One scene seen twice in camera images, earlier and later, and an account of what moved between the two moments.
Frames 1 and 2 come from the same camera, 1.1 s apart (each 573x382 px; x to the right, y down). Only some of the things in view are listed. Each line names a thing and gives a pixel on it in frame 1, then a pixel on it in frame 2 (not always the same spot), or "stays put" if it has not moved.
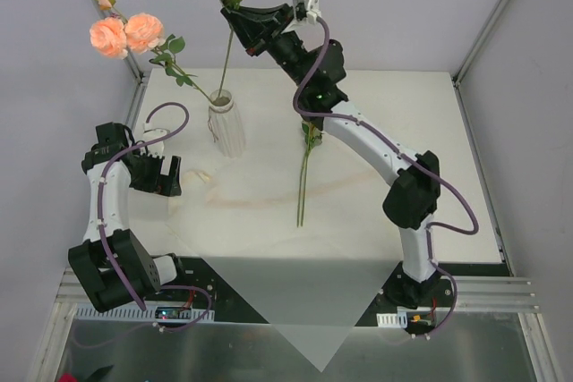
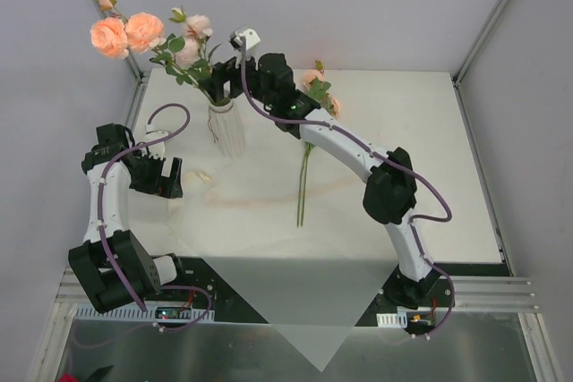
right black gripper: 267,32 → 230,76
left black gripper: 152,172 stays put
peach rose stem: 140,33 stays put
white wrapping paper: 307,243 stays put
